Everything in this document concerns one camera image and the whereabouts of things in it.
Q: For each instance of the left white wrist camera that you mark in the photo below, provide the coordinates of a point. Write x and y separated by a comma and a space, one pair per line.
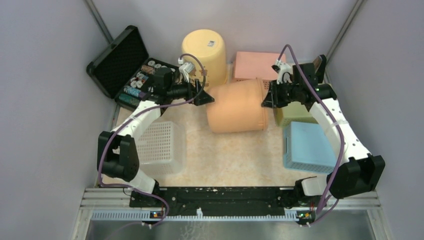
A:
185, 68

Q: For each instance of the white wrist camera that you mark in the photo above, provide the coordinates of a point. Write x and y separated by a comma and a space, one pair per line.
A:
281, 68
185, 68

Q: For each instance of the black and brown stand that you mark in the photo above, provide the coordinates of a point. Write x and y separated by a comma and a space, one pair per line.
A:
320, 63

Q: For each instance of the green plastic basket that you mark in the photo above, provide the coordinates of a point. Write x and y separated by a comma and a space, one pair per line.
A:
293, 112

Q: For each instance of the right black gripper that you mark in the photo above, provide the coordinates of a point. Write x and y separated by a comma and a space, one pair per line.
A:
272, 99

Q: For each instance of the yellow capybara bucket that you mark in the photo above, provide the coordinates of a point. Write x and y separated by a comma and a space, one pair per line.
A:
209, 48

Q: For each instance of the pink plastic basket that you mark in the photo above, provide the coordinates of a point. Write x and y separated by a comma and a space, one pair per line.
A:
250, 65

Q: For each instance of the blue plastic basket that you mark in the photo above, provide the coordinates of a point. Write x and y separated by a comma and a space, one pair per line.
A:
307, 149

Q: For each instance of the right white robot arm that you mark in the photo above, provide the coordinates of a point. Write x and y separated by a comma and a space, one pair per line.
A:
356, 170

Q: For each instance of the orange capybara bucket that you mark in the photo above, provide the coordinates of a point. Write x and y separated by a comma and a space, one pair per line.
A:
237, 107

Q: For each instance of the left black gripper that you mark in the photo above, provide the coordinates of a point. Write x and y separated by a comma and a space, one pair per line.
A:
191, 89

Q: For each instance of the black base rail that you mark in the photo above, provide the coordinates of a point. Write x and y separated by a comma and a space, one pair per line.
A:
260, 201

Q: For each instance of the white perforated plastic basket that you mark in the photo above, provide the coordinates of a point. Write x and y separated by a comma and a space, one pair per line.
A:
162, 149

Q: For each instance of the black case with parts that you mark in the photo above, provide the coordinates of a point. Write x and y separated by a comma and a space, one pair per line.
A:
124, 66

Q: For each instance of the white slotted cable duct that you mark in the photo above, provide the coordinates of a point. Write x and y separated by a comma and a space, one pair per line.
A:
147, 216

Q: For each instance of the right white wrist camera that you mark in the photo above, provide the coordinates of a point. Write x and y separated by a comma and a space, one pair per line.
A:
281, 68

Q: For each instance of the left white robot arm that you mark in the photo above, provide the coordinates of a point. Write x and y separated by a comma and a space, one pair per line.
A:
117, 153

